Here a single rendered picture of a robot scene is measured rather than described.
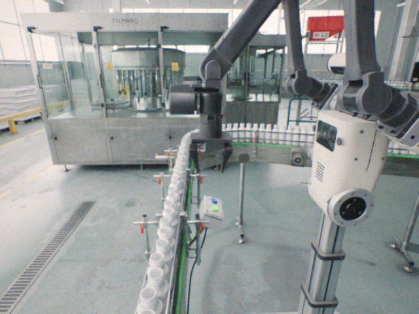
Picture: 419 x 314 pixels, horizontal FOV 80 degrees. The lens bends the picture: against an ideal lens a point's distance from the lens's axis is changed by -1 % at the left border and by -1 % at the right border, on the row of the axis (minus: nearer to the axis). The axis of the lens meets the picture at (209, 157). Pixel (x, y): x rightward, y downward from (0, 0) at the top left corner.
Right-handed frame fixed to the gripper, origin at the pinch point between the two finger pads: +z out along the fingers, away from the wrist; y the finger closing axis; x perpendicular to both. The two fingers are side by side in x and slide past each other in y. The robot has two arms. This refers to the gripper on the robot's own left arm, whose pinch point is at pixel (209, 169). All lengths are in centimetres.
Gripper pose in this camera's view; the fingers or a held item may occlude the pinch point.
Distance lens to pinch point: 66.4
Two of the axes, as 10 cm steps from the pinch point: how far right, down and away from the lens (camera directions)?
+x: -0.3, -3.3, 9.4
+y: 10.0, 0.1, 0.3
